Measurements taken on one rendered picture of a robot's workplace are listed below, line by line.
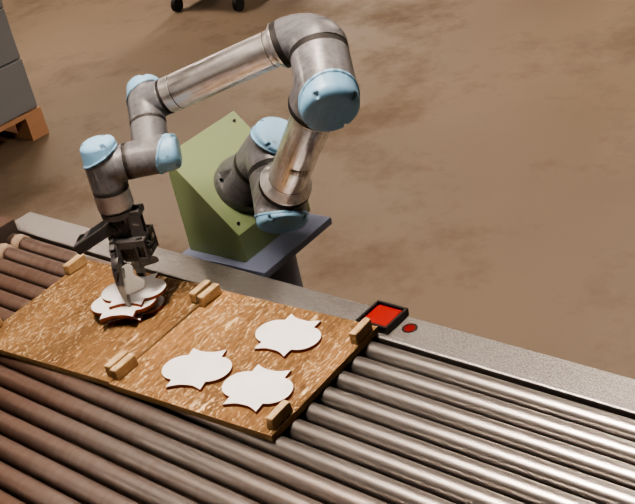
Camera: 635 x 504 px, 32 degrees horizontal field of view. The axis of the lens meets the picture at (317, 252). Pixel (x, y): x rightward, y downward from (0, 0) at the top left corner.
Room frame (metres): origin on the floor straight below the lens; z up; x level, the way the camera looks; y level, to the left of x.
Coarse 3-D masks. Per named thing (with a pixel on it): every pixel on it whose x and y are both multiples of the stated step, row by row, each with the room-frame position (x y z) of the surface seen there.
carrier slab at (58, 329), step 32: (64, 288) 2.23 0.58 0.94; (96, 288) 2.19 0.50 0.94; (192, 288) 2.10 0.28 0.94; (32, 320) 2.12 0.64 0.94; (64, 320) 2.09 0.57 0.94; (96, 320) 2.06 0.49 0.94; (160, 320) 2.00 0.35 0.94; (0, 352) 2.03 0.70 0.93; (32, 352) 1.98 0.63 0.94; (64, 352) 1.96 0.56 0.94; (96, 352) 1.93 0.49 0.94; (128, 352) 1.90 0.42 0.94
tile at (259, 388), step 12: (240, 372) 1.74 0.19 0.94; (252, 372) 1.73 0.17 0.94; (264, 372) 1.72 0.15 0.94; (276, 372) 1.71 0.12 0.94; (288, 372) 1.70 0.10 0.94; (228, 384) 1.71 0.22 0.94; (240, 384) 1.70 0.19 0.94; (252, 384) 1.69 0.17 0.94; (264, 384) 1.68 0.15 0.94; (276, 384) 1.67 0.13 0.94; (288, 384) 1.66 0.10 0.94; (228, 396) 1.67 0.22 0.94; (240, 396) 1.66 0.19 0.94; (252, 396) 1.65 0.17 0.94; (264, 396) 1.64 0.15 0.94; (276, 396) 1.64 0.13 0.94; (288, 396) 1.63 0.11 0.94; (252, 408) 1.62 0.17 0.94
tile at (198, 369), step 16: (192, 352) 1.84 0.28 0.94; (208, 352) 1.83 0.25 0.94; (224, 352) 1.82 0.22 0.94; (176, 368) 1.80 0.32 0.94; (192, 368) 1.78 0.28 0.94; (208, 368) 1.77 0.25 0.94; (224, 368) 1.76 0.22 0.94; (176, 384) 1.74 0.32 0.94; (192, 384) 1.73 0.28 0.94; (208, 384) 1.73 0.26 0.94
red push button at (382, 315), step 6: (378, 306) 1.88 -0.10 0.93; (384, 306) 1.87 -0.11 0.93; (372, 312) 1.86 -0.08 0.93; (378, 312) 1.86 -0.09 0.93; (384, 312) 1.85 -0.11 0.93; (390, 312) 1.85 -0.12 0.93; (396, 312) 1.84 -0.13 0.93; (372, 318) 1.84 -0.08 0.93; (378, 318) 1.84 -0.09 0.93; (384, 318) 1.83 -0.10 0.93; (390, 318) 1.83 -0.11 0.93; (384, 324) 1.81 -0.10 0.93
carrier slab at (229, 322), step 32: (192, 320) 1.97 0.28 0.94; (224, 320) 1.94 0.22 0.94; (256, 320) 1.92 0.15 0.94; (320, 320) 1.86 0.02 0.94; (352, 320) 1.84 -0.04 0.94; (160, 352) 1.88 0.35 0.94; (256, 352) 1.80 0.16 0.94; (320, 352) 1.75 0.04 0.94; (352, 352) 1.73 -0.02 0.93; (128, 384) 1.79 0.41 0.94; (160, 384) 1.77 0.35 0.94; (320, 384) 1.65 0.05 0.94; (224, 416) 1.62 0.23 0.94; (256, 416) 1.60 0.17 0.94; (288, 416) 1.58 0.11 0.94
